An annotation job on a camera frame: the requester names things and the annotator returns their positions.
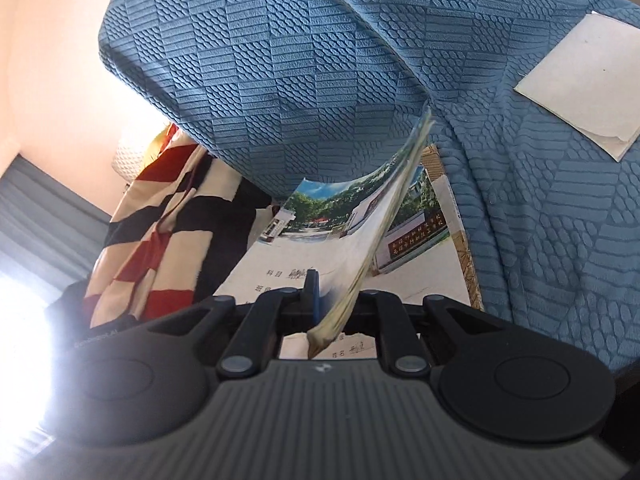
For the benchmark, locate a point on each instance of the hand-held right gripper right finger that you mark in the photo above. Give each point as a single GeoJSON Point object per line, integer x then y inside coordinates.
{"type": "Point", "coordinates": [387, 310]}

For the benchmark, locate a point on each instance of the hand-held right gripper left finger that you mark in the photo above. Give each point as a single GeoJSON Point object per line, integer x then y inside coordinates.
{"type": "Point", "coordinates": [314, 297]}

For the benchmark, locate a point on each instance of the photo-cover notebook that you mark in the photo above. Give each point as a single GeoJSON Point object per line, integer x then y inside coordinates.
{"type": "Point", "coordinates": [325, 230]}
{"type": "Point", "coordinates": [380, 240]}

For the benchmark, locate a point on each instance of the tan painting-cover book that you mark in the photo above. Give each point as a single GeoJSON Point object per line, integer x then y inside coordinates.
{"type": "Point", "coordinates": [462, 260]}

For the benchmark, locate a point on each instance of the plain white notebook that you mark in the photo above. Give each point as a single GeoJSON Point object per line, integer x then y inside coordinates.
{"type": "Point", "coordinates": [580, 85]}

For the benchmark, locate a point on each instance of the red black cream striped blanket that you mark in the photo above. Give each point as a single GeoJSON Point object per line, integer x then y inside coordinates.
{"type": "Point", "coordinates": [150, 220]}

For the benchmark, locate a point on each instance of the white dotted pillow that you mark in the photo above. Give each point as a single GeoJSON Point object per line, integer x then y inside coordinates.
{"type": "Point", "coordinates": [130, 160]}

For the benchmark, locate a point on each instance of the blue textured sofa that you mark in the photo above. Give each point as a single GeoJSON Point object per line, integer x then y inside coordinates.
{"type": "Point", "coordinates": [300, 60]}

